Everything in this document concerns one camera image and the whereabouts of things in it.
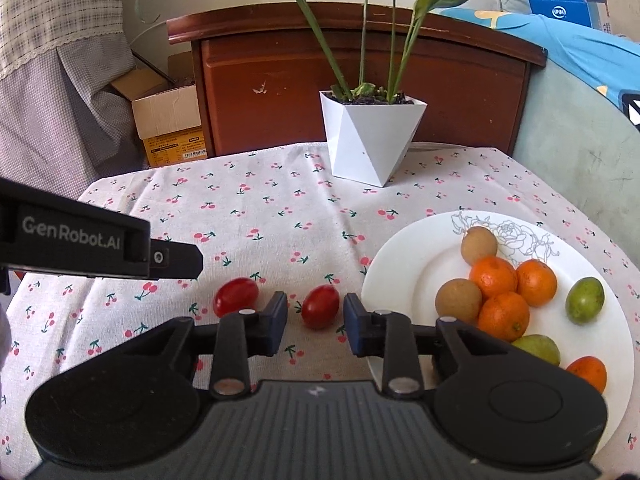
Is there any cherry print tablecloth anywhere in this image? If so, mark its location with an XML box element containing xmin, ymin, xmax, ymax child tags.
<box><xmin>1</xmin><ymin>143</ymin><xmax>639</xmax><ymax>479</ymax></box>

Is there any brown kiwi fruit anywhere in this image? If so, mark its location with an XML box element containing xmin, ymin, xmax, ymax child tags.
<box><xmin>460</xmin><ymin>226</ymin><xmax>498</xmax><ymax>266</ymax></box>

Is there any green lime fruit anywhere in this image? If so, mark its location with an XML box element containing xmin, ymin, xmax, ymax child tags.
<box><xmin>565</xmin><ymin>278</ymin><xmax>605</xmax><ymax>325</ymax></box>

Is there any green sofa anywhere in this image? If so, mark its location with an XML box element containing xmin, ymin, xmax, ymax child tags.
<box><xmin>513</xmin><ymin>61</ymin><xmax>639</xmax><ymax>263</ymax></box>

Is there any mandarin on plate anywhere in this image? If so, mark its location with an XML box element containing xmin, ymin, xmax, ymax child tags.
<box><xmin>469</xmin><ymin>256</ymin><xmax>518</xmax><ymax>299</ymax></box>

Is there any green leafy plant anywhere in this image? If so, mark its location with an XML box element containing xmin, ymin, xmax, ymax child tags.
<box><xmin>134</xmin><ymin>0</ymin><xmax>469</xmax><ymax>104</ymax></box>

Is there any white geometric plant pot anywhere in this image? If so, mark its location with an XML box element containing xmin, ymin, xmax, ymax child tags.
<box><xmin>320</xmin><ymin>92</ymin><xmax>427</xmax><ymax>188</ymax></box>

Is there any white floral plate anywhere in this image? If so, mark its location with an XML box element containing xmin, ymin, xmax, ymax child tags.
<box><xmin>361</xmin><ymin>210</ymin><xmax>634</xmax><ymax>444</ymax></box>

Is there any orange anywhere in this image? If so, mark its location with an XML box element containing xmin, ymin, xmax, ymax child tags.
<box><xmin>566</xmin><ymin>356</ymin><xmax>608</xmax><ymax>393</ymax></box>
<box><xmin>516</xmin><ymin>259</ymin><xmax>558</xmax><ymax>308</ymax></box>
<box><xmin>477</xmin><ymin>292</ymin><xmax>530</xmax><ymax>342</ymax></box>

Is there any dark wooden cabinet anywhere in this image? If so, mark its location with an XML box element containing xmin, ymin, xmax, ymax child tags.
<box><xmin>167</xmin><ymin>2</ymin><xmax>547</xmax><ymax>156</ymax></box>

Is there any open cardboard box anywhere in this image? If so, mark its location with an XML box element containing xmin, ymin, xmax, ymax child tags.
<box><xmin>111</xmin><ymin>63</ymin><xmax>208</xmax><ymax>168</ymax></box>

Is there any orange under gripper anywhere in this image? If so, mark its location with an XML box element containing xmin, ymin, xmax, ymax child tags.
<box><xmin>566</xmin><ymin>356</ymin><xmax>608</xmax><ymax>393</ymax></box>

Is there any checked grey curtain cloth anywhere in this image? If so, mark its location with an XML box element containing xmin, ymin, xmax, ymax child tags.
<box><xmin>1</xmin><ymin>0</ymin><xmax>143</xmax><ymax>198</ymax></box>

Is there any blue patterned blanket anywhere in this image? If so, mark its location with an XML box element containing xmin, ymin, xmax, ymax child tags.
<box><xmin>439</xmin><ymin>8</ymin><xmax>640</xmax><ymax>127</ymax></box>

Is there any red cherry tomato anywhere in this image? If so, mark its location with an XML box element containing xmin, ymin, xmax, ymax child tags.
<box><xmin>213</xmin><ymin>278</ymin><xmax>259</xmax><ymax>318</ymax></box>
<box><xmin>300</xmin><ymin>284</ymin><xmax>341</xmax><ymax>330</ymax></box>

